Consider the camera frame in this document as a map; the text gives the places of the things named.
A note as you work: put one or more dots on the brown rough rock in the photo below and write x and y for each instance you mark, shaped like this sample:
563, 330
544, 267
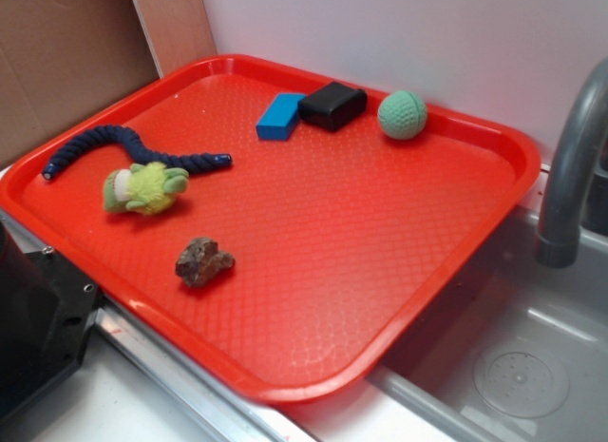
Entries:
201, 261

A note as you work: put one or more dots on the blue rectangular block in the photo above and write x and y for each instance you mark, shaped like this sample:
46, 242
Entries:
280, 119

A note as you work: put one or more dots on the black rectangular box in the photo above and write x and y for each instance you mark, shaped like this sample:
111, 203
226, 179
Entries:
332, 106

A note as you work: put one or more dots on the green textured ball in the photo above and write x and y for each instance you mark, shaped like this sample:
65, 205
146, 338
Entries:
402, 115

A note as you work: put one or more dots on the green plush toy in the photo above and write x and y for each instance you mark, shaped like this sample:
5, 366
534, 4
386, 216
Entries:
147, 189

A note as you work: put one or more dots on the grey sink faucet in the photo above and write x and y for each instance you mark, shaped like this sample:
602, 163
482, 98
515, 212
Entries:
575, 195

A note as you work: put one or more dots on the grey toy sink basin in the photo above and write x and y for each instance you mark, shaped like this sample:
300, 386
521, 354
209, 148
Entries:
509, 351

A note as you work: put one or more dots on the brown cardboard panel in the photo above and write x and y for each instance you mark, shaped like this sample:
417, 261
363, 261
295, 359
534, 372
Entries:
62, 61

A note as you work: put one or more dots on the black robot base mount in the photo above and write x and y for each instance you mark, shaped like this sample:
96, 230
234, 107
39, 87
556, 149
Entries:
48, 306

